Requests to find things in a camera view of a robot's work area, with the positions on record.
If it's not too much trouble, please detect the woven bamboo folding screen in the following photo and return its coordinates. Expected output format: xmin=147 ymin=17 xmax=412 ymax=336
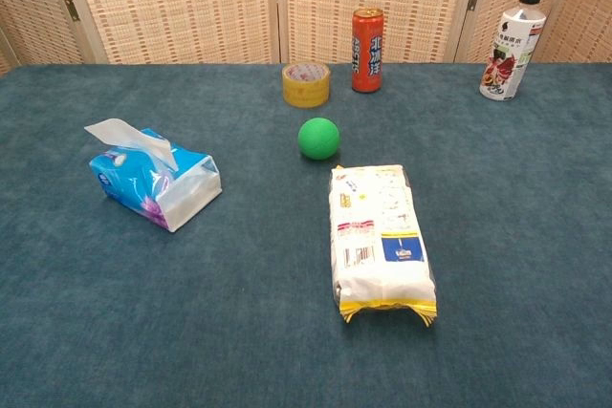
xmin=0 ymin=0 xmax=612 ymax=75

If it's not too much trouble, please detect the orange soda can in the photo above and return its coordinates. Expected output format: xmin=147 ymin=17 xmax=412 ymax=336
xmin=351 ymin=8 xmax=385 ymax=94

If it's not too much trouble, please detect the white labelled drink bottle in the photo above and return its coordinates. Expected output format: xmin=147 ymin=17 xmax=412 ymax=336
xmin=478 ymin=0 xmax=548 ymax=103

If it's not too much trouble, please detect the yellow packing tape roll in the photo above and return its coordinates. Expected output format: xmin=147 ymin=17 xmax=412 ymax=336
xmin=281 ymin=61 xmax=332 ymax=109

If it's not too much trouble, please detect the blue table cloth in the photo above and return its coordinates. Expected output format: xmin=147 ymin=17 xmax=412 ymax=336
xmin=0 ymin=62 xmax=612 ymax=408

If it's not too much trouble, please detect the white tissue sheet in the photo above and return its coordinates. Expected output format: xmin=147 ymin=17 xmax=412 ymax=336
xmin=83 ymin=118 xmax=180 ymax=173

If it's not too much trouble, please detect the green rubber ball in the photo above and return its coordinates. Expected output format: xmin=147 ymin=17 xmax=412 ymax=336
xmin=297 ymin=117 xmax=340 ymax=161

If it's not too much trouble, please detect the blue tissue pack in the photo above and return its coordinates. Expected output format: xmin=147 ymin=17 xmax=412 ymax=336
xmin=88 ymin=127 xmax=224 ymax=233

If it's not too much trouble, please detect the white yellow snack bag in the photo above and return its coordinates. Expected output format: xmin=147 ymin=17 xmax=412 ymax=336
xmin=328 ymin=163 xmax=438 ymax=329

